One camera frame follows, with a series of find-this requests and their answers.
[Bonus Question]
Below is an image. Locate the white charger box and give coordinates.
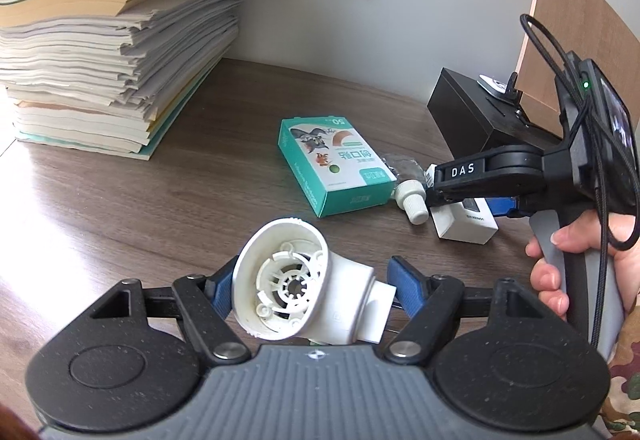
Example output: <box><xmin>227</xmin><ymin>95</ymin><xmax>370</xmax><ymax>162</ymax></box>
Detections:
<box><xmin>431</xmin><ymin>198</ymin><xmax>498</xmax><ymax>245</ymax></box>

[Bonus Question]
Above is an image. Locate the white mosquito heater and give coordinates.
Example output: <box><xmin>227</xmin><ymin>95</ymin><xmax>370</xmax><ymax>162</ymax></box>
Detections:
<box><xmin>231</xmin><ymin>218</ymin><xmax>396</xmax><ymax>346</ymax></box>

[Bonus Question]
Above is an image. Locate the clear refill bottle white cap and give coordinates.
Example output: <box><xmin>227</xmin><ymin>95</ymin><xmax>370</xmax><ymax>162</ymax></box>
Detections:
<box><xmin>382</xmin><ymin>153</ymin><xmax>430</xmax><ymax>226</ymax></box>

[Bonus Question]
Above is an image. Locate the green bandage box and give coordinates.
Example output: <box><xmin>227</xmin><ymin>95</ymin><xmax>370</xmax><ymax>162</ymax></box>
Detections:
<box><xmin>278</xmin><ymin>116</ymin><xmax>396</xmax><ymax>218</ymax></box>

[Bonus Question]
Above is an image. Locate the person's right hand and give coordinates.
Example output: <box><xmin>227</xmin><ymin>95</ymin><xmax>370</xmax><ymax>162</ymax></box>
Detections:
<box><xmin>524</xmin><ymin>209</ymin><xmax>640</xmax><ymax>321</ymax></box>

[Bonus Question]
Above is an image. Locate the black monitor riser shelf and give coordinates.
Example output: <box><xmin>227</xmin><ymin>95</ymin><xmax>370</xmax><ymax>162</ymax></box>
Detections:
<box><xmin>427</xmin><ymin>68</ymin><xmax>560</xmax><ymax>158</ymax></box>

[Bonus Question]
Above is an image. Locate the wooden book stand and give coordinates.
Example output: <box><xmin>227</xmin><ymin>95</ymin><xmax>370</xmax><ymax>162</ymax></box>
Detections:
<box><xmin>515</xmin><ymin>0</ymin><xmax>640</xmax><ymax>136</ymax></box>

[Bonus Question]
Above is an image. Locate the stack of books and papers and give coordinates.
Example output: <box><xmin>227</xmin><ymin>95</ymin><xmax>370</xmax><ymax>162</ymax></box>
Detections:
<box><xmin>1</xmin><ymin>0</ymin><xmax>242</xmax><ymax>160</ymax></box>

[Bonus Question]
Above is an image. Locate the black cable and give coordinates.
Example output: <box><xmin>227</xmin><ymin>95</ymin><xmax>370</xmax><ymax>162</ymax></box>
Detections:
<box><xmin>518</xmin><ymin>12</ymin><xmax>640</xmax><ymax>351</ymax></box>

